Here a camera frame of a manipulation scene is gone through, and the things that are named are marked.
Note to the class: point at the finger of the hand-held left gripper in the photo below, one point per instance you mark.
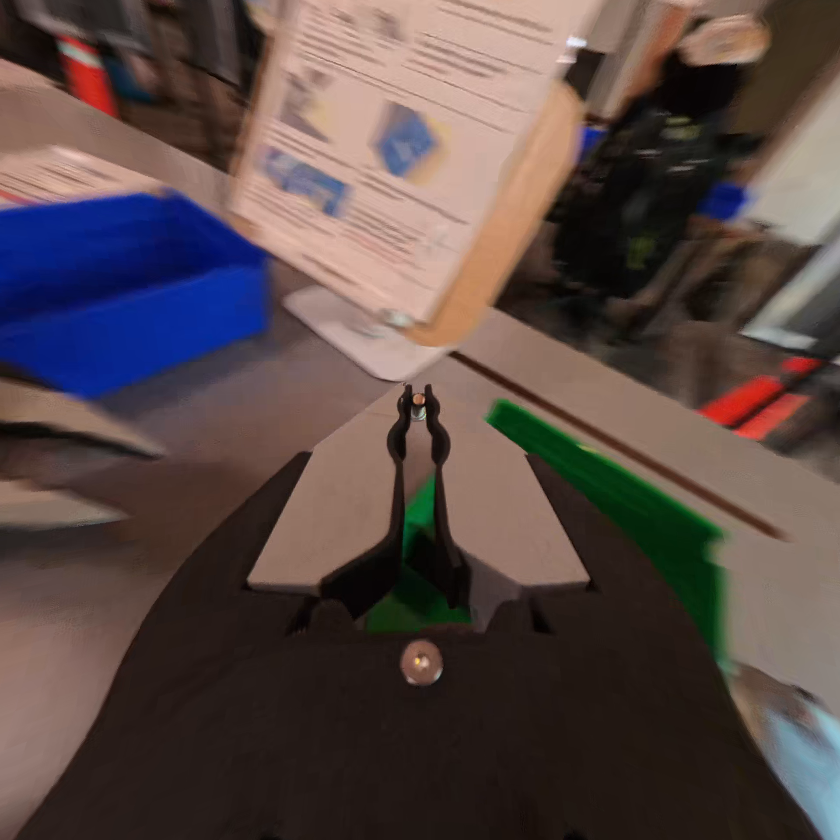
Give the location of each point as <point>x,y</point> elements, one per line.
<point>52,407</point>
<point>39,508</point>

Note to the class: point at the printed instruction sheet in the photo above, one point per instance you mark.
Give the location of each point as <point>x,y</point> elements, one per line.
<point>394,98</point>

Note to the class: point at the red blurred object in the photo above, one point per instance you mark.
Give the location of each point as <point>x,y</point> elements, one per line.
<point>761,400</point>

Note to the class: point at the blue plastic bin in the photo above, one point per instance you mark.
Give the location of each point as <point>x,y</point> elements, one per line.
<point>131,315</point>

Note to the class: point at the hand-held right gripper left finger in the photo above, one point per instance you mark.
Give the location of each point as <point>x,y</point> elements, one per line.
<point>328,518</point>

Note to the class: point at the green plastic bin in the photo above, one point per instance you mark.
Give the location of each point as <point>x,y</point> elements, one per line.
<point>623,499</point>

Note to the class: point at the dark blurred shape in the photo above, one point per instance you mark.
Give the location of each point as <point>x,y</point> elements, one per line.
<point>643,197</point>

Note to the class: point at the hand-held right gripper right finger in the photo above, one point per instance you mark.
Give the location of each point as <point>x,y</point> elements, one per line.
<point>512,518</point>

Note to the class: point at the orange traffic cone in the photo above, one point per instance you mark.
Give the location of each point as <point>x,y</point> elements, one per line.
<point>85,72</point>

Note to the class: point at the white paper sheet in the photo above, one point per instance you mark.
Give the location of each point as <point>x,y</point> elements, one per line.
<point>65,174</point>

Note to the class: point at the silver hex bolt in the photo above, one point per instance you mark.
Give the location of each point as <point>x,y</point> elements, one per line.
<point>418,410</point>

